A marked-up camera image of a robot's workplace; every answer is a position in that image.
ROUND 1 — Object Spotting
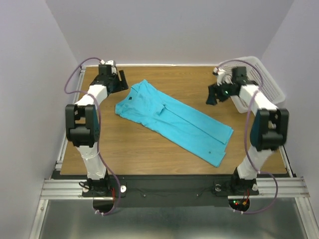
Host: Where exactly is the white plastic basket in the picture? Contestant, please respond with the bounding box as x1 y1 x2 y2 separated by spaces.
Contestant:
218 56 286 106

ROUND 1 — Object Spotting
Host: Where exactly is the aluminium frame rail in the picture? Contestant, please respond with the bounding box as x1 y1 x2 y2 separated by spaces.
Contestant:
40 178 310 201
280 146 296 178
54 66 85 171

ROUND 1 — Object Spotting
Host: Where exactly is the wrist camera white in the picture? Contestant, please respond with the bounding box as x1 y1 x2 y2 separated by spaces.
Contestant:
212 67 228 86
100 60 117 74

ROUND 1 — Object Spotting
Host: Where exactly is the right aluminium frame rail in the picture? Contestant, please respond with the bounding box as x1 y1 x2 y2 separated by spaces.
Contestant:
280 146 296 178

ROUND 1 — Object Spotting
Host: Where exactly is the left aluminium frame rail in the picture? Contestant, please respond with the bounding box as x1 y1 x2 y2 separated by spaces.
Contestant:
54 66 85 171

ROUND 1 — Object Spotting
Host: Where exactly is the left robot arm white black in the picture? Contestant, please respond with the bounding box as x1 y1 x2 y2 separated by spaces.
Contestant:
65 60 128 197

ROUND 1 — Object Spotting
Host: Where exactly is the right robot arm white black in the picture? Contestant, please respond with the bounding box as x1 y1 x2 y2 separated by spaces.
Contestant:
206 66 289 193

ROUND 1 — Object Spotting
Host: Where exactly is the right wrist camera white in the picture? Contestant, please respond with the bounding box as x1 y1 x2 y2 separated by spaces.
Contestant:
212 67 228 86

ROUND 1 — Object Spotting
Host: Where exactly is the turquoise t shirt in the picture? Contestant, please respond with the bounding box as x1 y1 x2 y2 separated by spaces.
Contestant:
115 80 233 167

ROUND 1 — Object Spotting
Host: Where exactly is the front aluminium frame rail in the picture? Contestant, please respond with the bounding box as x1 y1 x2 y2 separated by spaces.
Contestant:
40 178 310 201

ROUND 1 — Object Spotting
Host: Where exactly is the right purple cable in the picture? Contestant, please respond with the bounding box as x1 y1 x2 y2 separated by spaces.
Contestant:
215 59 279 215

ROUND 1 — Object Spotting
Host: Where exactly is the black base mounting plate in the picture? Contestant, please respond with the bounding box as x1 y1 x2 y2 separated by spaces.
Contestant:
79 175 259 208

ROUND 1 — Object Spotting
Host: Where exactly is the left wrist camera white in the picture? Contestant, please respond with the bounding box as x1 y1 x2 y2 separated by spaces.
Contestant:
100 60 117 74

